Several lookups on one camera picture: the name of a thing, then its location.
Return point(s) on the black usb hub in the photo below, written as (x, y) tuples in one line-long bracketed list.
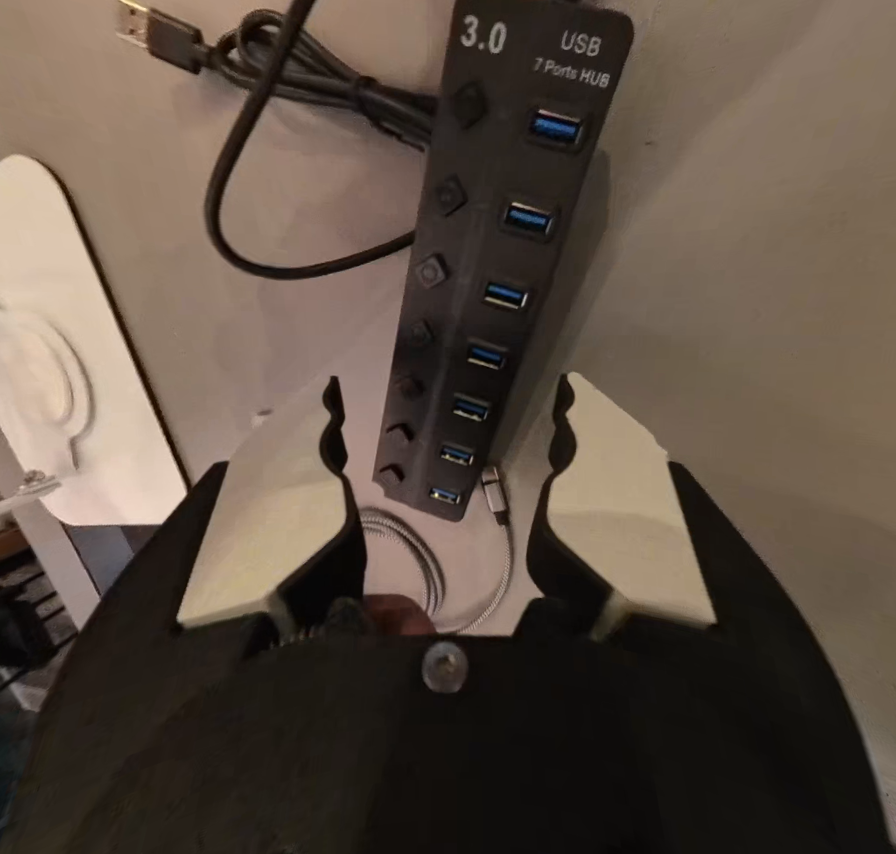
[(483, 237)]

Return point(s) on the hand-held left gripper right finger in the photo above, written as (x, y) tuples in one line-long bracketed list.
[(616, 518)]

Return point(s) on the person's left hand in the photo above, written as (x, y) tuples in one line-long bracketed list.
[(399, 616)]

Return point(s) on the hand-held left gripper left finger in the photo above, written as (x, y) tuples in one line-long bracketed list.
[(280, 518)]

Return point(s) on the white stand base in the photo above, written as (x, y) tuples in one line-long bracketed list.
[(105, 378)]

